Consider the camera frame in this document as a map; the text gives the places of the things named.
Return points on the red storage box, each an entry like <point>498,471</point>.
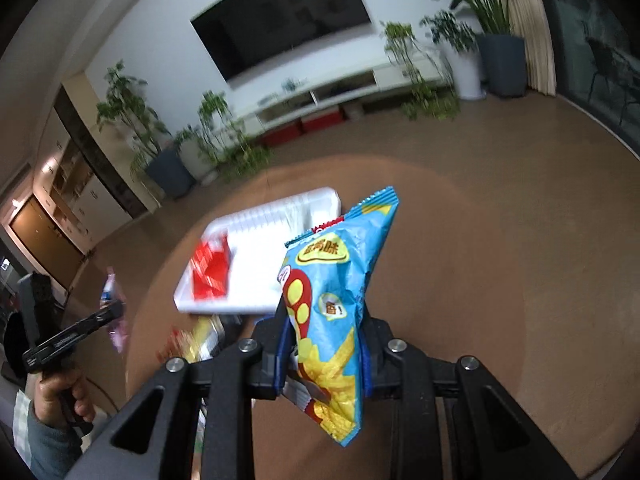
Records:
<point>322,121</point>
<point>282,135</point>

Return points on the wooden door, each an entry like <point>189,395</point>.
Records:
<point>45,240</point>

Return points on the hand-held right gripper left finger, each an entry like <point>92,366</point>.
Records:
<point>285,340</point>

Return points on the glass sliding door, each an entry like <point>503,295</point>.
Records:
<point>590,20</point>

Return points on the white wall cabinets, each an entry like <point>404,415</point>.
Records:
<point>85,175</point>

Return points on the person's left forearm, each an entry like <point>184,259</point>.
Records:
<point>47,447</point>

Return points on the black wall television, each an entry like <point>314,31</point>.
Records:
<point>280,15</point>

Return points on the white television cabinet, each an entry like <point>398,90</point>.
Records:
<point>400,74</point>

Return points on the tall white plant pot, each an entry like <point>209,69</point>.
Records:
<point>467,75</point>

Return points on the beige curtain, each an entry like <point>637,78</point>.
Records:
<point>530,25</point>

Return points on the small leafy plant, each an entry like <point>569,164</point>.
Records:
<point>184,136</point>

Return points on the tall thin-stemmed plant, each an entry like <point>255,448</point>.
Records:
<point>125,110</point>

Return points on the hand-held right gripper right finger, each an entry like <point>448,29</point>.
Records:
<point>368,360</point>

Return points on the trailing vine plant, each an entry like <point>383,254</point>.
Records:
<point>220,125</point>
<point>415,85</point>

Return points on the pink cartoon snack packet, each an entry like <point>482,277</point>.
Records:
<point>117,332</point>

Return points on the blue chips bag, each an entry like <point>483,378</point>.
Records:
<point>340,280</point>

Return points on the bushy small-leaf plant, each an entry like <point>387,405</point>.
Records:
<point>450,30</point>

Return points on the black outdoor chair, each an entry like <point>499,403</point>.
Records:
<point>602,65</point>

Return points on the red yellow snack packet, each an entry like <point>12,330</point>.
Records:
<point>177,345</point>

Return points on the white plastic tray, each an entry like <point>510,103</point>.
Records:
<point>260,270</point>

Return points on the dark grey plant pot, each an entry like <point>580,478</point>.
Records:
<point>170,174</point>
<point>502,65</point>

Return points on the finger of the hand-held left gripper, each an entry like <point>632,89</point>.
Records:
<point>85,327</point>

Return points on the person's left hand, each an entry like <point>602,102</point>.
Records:
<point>55,392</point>

